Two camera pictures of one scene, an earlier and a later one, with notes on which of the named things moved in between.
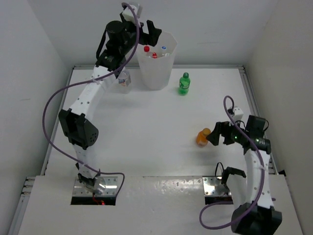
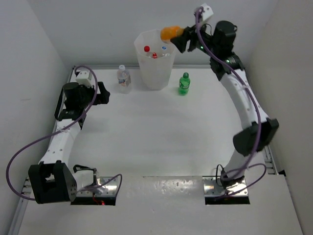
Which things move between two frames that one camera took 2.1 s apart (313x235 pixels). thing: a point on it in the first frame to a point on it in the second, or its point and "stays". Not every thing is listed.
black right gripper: (222, 128) to (190, 34)
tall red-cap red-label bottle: (146, 48) stays
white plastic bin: (156, 62) stays
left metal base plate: (110, 189) stays
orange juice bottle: (201, 139) to (167, 33)
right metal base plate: (213, 187) stays
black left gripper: (150, 38) to (101, 98)
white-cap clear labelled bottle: (124, 82) stays
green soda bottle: (184, 83) stays
